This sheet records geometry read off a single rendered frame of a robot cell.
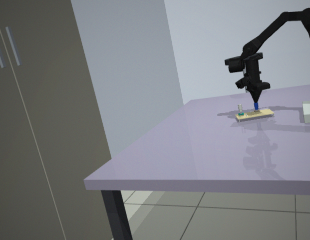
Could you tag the pale yellow board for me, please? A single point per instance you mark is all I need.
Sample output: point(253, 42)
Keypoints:
point(254, 113)

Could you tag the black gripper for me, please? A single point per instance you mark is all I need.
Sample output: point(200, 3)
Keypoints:
point(258, 86)

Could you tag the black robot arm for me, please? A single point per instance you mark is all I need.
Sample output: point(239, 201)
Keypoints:
point(252, 64)

